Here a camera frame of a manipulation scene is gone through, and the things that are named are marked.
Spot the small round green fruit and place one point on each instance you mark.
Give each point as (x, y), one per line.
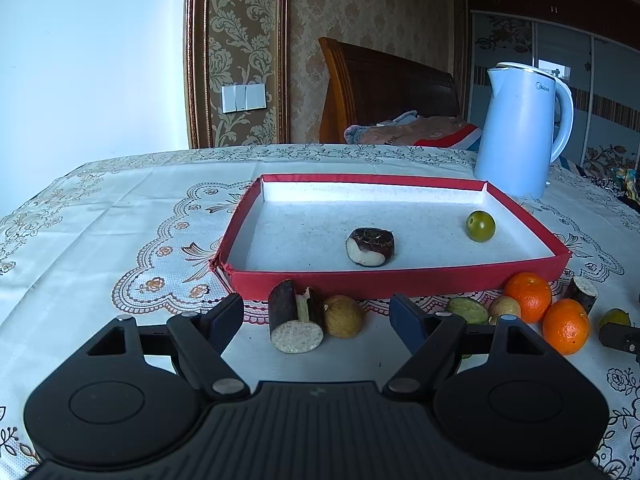
(481, 226)

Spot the green cucumber piece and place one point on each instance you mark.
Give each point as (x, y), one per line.
(467, 311)

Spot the folded striped blanket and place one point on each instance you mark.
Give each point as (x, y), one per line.
(415, 132)

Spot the wooden wall trim frame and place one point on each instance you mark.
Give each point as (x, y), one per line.
(195, 60)

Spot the wardrobe with sliding doors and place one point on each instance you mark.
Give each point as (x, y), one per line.
(610, 60)

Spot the light blue electric kettle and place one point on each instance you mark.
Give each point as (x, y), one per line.
(520, 130)

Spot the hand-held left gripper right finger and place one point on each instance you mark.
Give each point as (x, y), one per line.
(402, 317)

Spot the brown wooden headboard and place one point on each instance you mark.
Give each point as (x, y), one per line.
(390, 90)

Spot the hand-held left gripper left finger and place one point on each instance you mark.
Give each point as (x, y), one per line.
(225, 317)

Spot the yellow-green round fruit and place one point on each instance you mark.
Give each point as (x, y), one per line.
(614, 316)

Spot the white wall light switch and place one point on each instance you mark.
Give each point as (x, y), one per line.
(244, 98)

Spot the small tan fruit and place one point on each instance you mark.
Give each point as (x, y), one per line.
(502, 307)

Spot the orange mandarin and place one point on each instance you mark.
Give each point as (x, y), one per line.
(566, 327)
(527, 296)

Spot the red shallow cardboard tray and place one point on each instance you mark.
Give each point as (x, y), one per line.
(310, 240)

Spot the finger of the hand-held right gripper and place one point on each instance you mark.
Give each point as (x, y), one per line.
(620, 336)

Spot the floral embroidered tablecloth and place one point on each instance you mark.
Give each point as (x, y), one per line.
(125, 220)

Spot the brown round fruit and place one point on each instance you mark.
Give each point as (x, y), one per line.
(345, 317)

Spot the dark patterned bedding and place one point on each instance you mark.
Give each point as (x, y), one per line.
(625, 182)

